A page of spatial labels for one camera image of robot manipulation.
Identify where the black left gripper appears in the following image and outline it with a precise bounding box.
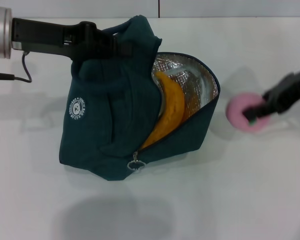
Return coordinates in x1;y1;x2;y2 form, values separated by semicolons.
10;17;136;63

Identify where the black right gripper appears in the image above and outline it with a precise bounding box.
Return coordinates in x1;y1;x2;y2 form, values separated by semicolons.
242;65;300;121

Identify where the pink peach toy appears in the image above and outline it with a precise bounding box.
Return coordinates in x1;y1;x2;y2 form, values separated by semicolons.
225;91;273;134

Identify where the dark teal lunch bag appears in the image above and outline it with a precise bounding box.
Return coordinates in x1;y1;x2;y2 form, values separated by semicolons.
59;14;221;182

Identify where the yellow banana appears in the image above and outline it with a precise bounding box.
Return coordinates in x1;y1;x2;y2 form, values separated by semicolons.
140;71;187;151

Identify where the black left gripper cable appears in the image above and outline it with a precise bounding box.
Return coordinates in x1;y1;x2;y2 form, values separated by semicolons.
0;50;34;84

